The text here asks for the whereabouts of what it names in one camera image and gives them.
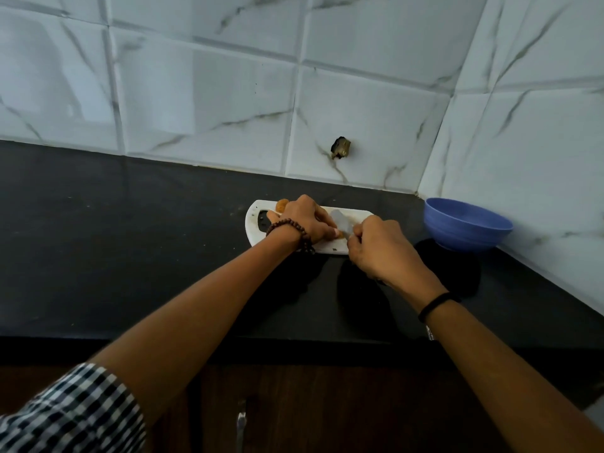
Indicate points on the person's left hand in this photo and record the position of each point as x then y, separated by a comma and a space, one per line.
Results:
304, 219

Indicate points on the blue plastic bowl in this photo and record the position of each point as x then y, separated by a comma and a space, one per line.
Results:
467, 224

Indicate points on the person's right hand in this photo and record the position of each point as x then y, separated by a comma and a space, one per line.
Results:
387, 259

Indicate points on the steel kitchen knife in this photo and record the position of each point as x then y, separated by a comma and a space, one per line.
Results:
340, 221

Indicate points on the person's right forearm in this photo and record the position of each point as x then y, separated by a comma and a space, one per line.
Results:
514, 386

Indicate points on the cut potato half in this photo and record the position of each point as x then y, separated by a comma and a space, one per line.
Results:
282, 205

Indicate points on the person's left forearm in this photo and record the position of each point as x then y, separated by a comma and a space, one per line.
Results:
193, 320

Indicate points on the black white checkered shirt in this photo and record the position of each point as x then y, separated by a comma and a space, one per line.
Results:
75, 415

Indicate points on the brown wall pipe stub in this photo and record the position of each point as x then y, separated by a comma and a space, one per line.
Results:
340, 148

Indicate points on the white cutting board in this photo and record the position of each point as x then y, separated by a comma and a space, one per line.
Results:
252, 226

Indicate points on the black wristband with charm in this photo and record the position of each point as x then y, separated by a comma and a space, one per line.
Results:
436, 304

